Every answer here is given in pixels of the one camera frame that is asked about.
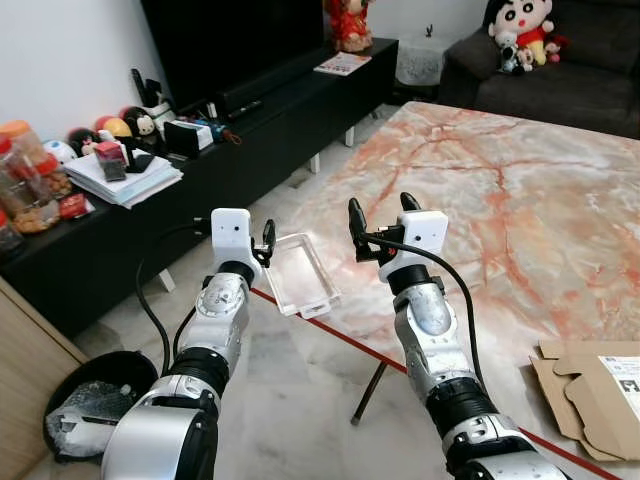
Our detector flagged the white rectangular box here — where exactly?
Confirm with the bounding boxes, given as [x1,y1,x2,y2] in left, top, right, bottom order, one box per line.
[164,117,217,157]

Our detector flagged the flat brown cardboard box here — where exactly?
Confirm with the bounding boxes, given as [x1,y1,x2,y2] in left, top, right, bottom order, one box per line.
[528,339,640,464]

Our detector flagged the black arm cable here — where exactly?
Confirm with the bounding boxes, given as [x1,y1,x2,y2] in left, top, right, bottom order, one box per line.
[133,219,217,379]
[362,231,488,393]

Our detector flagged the black eared toy figure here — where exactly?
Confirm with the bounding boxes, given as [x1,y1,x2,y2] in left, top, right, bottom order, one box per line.
[119,104,162,142]

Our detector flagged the orange round toy figure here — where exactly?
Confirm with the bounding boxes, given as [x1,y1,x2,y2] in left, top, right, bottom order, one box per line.
[94,114,134,142]

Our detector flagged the white paper stack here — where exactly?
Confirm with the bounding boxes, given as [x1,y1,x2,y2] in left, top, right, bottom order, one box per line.
[61,148,185,210]

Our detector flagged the white lace side table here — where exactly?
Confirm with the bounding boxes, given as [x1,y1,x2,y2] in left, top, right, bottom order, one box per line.
[394,25,457,90]

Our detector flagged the dark grey sofa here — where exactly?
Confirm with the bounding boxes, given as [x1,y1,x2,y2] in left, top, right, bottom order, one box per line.
[437,0,640,140]

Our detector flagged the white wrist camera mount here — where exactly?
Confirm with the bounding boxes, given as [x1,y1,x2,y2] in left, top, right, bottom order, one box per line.
[210,207,264,273]
[379,209,450,283]

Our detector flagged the small red packet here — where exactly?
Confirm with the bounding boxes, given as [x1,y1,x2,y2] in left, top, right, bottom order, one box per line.
[57,191,92,222]

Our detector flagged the orange lid snack jar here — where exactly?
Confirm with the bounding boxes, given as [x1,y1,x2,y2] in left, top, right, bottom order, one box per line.
[0,119,74,201]

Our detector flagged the light wooden cabinet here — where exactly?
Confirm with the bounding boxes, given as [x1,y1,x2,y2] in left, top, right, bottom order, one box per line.
[0,277,90,480]

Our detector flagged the small red box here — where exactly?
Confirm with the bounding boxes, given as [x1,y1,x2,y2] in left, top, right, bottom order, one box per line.
[92,139,130,183]

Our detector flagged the small black white plush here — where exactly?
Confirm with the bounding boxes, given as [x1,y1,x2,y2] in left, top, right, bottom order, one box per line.
[496,34,537,77]

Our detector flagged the black rubbish bin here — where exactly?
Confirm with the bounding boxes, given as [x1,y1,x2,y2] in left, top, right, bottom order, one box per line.
[42,349,160,464]

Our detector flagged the white round toy figure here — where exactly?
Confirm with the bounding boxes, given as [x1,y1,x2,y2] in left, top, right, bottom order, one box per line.
[41,139,77,167]

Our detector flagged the crumpled grey plastic trash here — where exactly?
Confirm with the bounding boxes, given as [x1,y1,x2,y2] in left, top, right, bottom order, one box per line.
[47,383,133,458]

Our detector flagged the black TV console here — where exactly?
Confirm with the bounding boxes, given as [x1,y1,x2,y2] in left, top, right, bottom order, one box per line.
[0,37,400,338]

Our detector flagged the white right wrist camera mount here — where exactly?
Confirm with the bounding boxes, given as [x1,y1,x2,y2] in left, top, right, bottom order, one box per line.
[379,209,450,283]

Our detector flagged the cartoon boy plush toy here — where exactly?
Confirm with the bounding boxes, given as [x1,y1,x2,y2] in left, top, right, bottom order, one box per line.
[486,0,562,74]

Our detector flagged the clear plastic container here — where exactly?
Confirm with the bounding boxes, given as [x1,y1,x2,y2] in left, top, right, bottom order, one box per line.
[262,232,342,320]

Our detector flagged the remote controls in stand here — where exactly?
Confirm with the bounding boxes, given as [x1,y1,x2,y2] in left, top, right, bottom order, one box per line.
[129,67,172,112]

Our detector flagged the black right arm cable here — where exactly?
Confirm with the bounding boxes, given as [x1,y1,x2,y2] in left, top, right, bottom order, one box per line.
[362,231,488,393]

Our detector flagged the black round toy figure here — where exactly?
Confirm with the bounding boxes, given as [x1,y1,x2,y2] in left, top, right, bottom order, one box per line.
[67,126,100,157]

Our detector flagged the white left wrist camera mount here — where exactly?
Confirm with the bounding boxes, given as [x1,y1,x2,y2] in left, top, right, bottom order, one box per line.
[210,207,264,273]

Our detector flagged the clear plastic snack jar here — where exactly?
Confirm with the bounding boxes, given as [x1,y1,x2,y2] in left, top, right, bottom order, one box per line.
[0,160,62,237]

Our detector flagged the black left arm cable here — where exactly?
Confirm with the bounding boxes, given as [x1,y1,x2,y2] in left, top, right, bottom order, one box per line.
[133,219,217,379]

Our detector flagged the black soundbar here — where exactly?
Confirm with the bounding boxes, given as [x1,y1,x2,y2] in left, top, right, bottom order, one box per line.
[214,58,333,117]

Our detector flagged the red costume doll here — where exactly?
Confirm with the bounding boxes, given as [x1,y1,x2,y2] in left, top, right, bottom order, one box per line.
[324,0,377,55]

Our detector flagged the black television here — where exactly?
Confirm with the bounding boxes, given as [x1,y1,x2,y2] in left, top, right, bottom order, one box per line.
[139,0,338,113]

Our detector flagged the printed booklet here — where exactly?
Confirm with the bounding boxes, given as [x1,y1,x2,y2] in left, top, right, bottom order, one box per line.
[312,51,374,78]

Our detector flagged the black metal table frame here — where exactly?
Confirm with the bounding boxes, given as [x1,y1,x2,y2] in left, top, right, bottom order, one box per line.
[350,360,392,427]

